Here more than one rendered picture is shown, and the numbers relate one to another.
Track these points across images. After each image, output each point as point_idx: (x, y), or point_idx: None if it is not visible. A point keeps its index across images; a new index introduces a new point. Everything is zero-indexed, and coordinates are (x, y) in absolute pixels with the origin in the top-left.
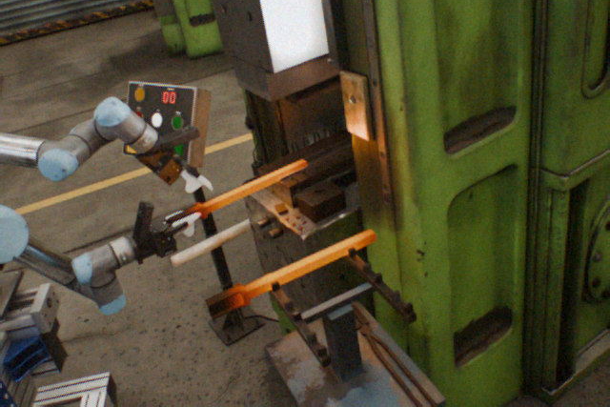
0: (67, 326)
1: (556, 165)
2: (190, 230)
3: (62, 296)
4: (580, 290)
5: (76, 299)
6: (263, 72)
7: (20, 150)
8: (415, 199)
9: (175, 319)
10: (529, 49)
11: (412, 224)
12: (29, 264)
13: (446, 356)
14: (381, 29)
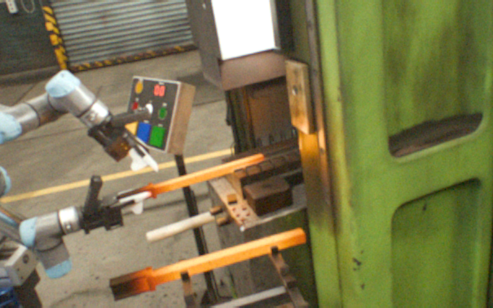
0: (81, 280)
1: None
2: (138, 208)
3: (86, 255)
4: None
5: (95, 259)
6: (216, 61)
7: None
8: (350, 202)
9: (165, 288)
10: None
11: (349, 229)
12: None
13: None
14: (320, 8)
